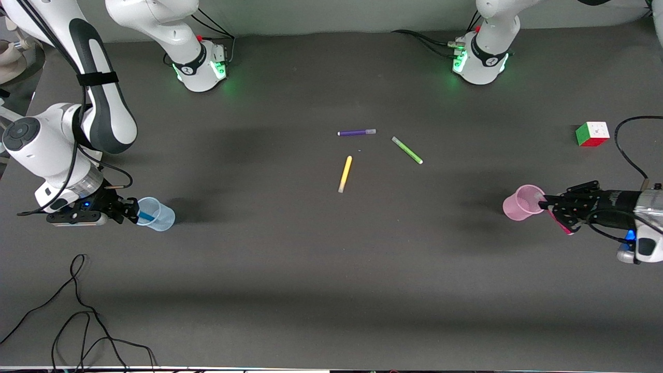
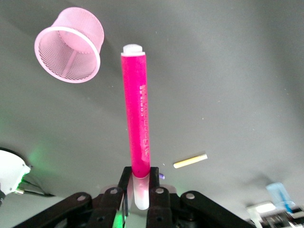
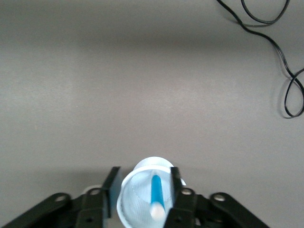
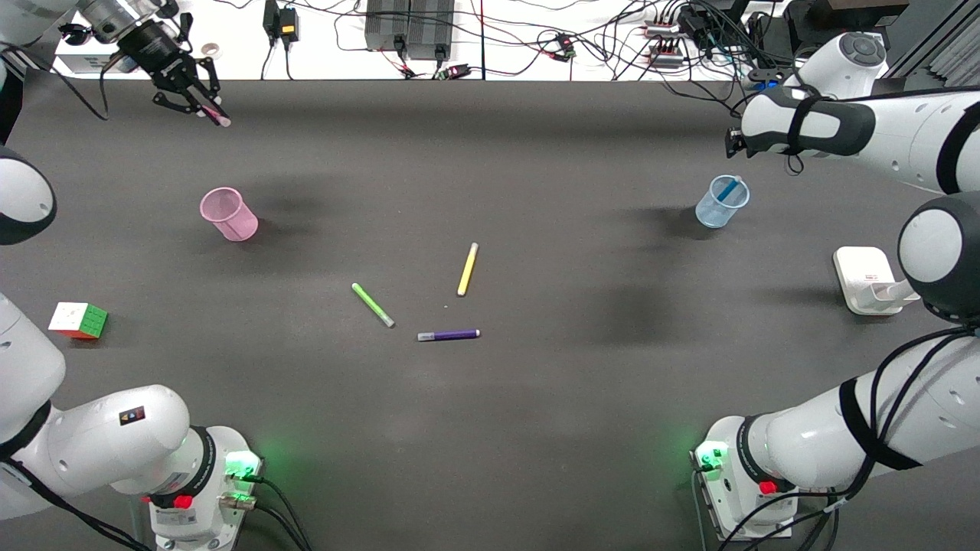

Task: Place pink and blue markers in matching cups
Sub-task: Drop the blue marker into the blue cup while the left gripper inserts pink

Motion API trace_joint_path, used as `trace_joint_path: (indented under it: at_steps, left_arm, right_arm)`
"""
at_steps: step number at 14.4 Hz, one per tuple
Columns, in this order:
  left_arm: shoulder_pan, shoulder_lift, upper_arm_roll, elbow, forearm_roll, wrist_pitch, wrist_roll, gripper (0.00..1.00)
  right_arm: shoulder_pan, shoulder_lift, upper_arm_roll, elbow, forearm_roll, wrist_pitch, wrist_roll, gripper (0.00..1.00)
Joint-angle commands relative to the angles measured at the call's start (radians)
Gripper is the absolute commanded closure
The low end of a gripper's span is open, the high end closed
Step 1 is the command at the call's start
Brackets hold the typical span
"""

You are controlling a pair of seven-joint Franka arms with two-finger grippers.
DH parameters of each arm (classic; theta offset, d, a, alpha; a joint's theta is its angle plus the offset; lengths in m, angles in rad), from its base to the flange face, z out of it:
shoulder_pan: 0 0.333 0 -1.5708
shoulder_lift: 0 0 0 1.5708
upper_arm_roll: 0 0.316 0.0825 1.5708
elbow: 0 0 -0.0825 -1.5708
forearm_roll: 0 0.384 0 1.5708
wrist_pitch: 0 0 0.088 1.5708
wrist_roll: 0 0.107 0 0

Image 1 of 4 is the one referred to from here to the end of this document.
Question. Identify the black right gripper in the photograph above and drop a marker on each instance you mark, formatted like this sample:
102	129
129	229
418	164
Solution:
105	200

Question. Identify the green marker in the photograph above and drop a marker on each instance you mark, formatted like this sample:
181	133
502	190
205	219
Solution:
407	150

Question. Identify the purple marker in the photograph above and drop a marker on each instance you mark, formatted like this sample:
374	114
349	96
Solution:
356	132

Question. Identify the rubik's cube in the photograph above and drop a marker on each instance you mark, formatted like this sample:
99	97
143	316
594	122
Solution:
592	134

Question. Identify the light blue mesh cup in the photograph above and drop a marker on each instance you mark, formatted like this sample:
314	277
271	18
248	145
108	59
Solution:
163	216

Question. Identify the pink marker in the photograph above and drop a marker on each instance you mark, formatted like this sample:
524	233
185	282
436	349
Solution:
559	224

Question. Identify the yellow marker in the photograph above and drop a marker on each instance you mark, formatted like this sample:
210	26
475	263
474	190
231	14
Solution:
345	174

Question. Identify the pink mesh cup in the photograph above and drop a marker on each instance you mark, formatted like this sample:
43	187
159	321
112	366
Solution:
520	204

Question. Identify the blue marker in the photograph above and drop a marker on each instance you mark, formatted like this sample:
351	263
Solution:
147	215

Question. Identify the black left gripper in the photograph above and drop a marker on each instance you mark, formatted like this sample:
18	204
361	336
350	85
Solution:
611	202

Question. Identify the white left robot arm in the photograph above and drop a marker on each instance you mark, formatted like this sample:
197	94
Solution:
487	62

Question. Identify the beige round object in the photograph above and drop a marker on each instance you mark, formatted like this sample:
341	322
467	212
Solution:
11	57

